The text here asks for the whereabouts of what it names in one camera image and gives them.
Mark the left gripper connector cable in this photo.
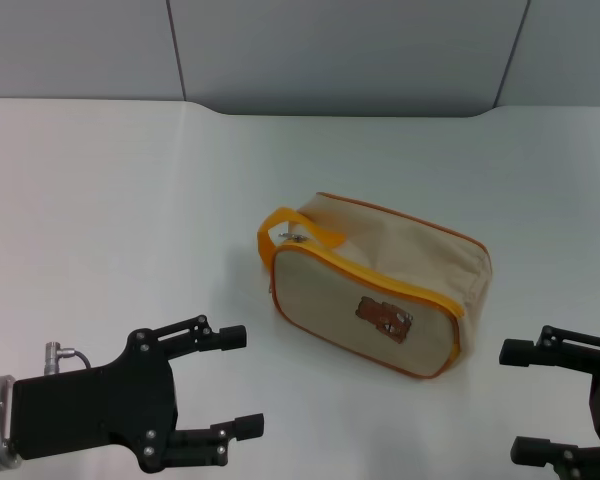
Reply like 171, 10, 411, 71
43, 341, 94, 375

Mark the beige bear print food bag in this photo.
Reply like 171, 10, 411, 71
257, 190, 492, 382

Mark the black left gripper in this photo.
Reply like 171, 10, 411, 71
10, 314, 265, 474

